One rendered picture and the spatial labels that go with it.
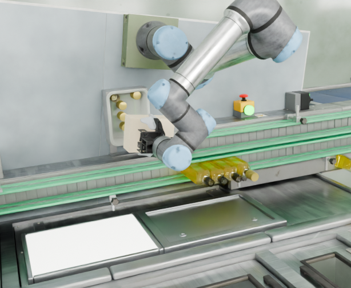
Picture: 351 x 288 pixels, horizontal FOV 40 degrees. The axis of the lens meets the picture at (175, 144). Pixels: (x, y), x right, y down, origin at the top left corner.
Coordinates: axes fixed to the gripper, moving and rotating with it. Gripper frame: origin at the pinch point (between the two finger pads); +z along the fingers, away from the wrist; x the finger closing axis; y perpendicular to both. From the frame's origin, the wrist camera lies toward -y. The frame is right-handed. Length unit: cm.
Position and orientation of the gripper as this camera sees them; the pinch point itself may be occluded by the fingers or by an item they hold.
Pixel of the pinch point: (150, 134)
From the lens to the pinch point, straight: 167.6
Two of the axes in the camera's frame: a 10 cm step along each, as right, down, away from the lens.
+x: -0.8, 9.7, 2.1
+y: -9.3, 0.0, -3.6
